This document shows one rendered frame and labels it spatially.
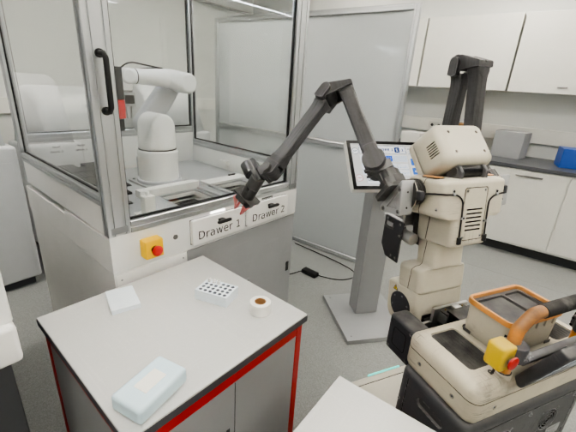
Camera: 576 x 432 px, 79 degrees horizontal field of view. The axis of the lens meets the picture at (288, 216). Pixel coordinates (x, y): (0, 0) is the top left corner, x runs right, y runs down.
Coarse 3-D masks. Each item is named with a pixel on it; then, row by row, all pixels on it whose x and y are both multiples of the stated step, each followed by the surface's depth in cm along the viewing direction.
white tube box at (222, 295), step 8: (216, 280) 127; (200, 288) 122; (208, 288) 122; (216, 288) 122; (224, 288) 123; (232, 288) 123; (200, 296) 121; (208, 296) 119; (216, 296) 118; (224, 296) 119; (232, 296) 121; (216, 304) 119; (224, 304) 118
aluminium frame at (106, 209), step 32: (96, 0) 98; (0, 32) 151; (96, 32) 100; (96, 64) 103; (96, 96) 106; (96, 128) 107; (288, 128) 177; (32, 160) 160; (96, 160) 112; (64, 192) 140; (96, 192) 121; (96, 224) 125; (128, 224) 124; (160, 224) 134
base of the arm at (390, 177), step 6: (390, 168) 113; (396, 168) 115; (384, 174) 114; (390, 174) 112; (396, 174) 111; (402, 174) 112; (384, 180) 112; (390, 180) 111; (396, 180) 110; (384, 186) 109; (390, 186) 108; (396, 186) 109; (384, 192) 110; (390, 192) 111; (378, 198) 113; (384, 198) 114
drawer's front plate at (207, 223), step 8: (240, 208) 162; (208, 216) 150; (216, 216) 152; (224, 216) 156; (232, 216) 160; (240, 216) 164; (192, 224) 144; (200, 224) 147; (208, 224) 150; (216, 224) 154; (224, 224) 157; (232, 224) 161; (240, 224) 165; (192, 232) 145; (200, 232) 148; (208, 232) 152; (216, 232) 155; (224, 232) 159; (192, 240) 146; (200, 240) 149; (208, 240) 153
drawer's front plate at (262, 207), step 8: (264, 200) 176; (272, 200) 178; (280, 200) 183; (256, 208) 171; (264, 208) 175; (272, 208) 180; (280, 208) 185; (248, 216) 168; (272, 216) 182; (248, 224) 169; (256, 224) 174
